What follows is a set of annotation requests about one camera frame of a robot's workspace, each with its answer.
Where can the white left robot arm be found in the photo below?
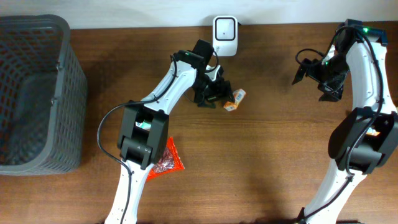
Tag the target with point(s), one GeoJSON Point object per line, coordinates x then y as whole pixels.
{"type": "Point", "coordinates": [139, 149]}

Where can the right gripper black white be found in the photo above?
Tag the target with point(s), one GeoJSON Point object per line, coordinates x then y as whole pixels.
{"type": "Point", "coordinates": [334, 91]}

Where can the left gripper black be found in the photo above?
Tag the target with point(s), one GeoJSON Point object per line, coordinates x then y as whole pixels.
{"type": "Point", "coordinates": [214, 94]}

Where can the red Hacks candy bag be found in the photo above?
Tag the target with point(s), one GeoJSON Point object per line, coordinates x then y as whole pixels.
{"type": "Point", "coordinates": [170, 161]}

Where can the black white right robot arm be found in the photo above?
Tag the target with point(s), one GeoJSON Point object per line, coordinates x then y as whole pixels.
{"type": "Point", "coordinates": [367, 137]}

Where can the grey plastic mesh basket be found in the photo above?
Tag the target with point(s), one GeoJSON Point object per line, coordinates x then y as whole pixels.
{"type": "Point", "coordinates": [43, 97]}

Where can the orange tissue pack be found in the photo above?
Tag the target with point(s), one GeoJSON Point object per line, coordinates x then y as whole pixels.
{"type": "Point", "coordinates": [238, 96]}

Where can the white barcode scanner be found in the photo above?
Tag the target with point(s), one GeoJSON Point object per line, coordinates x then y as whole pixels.
{"type": "Point", "coordinates": [225, 35]}

